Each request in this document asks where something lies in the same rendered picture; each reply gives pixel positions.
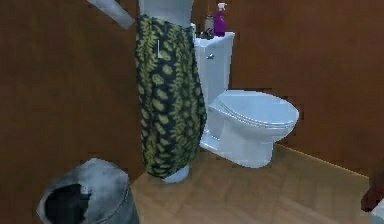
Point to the green leaf patterned towel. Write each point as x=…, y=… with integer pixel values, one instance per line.
x=166, y=100

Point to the white toilet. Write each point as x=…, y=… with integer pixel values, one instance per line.
x=253, y=116

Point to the grey metal bin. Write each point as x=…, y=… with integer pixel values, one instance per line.
x=106, y=186

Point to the grey soap bottle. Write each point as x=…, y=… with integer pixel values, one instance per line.
x=209, y=22

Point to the grey slanted bar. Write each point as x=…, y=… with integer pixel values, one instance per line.
x=115, y=10

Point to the small dark object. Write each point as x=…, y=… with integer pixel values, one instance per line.
x=206, y=34

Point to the purple spray bottle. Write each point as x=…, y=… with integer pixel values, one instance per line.
x=219, y=22

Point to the dark brown cabinet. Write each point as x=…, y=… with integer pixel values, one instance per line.
x=375, y=190

